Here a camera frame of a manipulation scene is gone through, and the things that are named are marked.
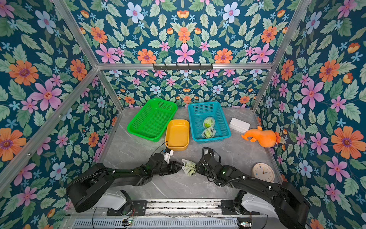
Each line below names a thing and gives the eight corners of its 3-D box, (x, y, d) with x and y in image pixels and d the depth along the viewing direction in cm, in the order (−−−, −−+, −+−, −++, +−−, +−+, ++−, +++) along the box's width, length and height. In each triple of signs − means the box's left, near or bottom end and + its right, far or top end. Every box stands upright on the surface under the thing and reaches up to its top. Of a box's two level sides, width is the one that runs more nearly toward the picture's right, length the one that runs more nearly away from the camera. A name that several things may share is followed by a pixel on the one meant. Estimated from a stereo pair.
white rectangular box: (228, 127, 109) (229, 124, 105) (230, 120, 113) (232, 117, 110) (246, 134, 105) (248, 131, 101) (249, 127, 109) (250, 123, 106)
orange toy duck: (241, 137, 104) (244, 131, 98) (247, 127, 110) (250, 120, 104) (268, 152, 96) (274, 146, 90) (273, 140, 102) (279, 134, 96)
